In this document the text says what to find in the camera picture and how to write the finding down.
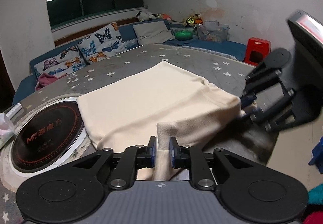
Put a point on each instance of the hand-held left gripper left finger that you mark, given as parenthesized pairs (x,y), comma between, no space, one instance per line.
(152,149)

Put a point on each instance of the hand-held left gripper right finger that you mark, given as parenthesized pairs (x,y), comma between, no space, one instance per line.
(172,150)

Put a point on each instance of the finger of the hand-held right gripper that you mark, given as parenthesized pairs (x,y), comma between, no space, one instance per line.
(256,115)
(248,99)

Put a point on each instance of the cream fleece garment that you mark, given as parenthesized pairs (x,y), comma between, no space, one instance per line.
(151,97)

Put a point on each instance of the grey star print table cover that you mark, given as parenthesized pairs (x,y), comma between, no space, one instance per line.
(222,75)

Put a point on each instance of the red plastic stool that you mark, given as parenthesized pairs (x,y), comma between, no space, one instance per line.
(257,46)

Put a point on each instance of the blue corner sofa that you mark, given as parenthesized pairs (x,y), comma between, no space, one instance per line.
(219,46)

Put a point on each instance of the dark blue cloth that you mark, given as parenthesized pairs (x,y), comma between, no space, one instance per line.
(318,155)

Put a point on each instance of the clear plastic toy box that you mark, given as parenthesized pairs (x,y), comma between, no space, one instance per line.
(212,33)

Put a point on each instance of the green plastic bowl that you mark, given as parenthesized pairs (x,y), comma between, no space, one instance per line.
(183,35)

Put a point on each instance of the brown plush bear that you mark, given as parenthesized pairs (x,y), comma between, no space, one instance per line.
(198,18)

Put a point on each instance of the yellow green plush toy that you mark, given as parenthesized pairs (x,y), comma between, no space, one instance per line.
(189,21)

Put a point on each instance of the teal cloth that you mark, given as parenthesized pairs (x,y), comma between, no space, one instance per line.
(316,195)

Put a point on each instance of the round black induction cooker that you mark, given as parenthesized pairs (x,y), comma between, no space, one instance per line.
(45,135)

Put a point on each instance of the orange pink plush toy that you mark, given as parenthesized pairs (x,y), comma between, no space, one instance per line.
(166,17)

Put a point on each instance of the beige pillow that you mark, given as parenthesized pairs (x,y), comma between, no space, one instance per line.
(151,33)

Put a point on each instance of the large butterfly print pillow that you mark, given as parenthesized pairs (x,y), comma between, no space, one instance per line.
(103,42)

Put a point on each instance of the magenta cloth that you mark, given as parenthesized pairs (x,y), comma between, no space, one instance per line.
(314,219)

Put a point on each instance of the flat butterfly print pillow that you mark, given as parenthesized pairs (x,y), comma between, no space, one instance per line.
(63,62)

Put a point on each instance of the pink cloth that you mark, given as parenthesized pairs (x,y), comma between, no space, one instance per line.
(46,81)

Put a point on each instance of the black and white plush toy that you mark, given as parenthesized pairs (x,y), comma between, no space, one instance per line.
(145,15)

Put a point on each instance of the small white box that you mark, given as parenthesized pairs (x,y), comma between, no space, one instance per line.
(14,110)

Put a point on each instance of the clear plastic bag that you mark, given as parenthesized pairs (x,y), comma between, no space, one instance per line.
(5,128)

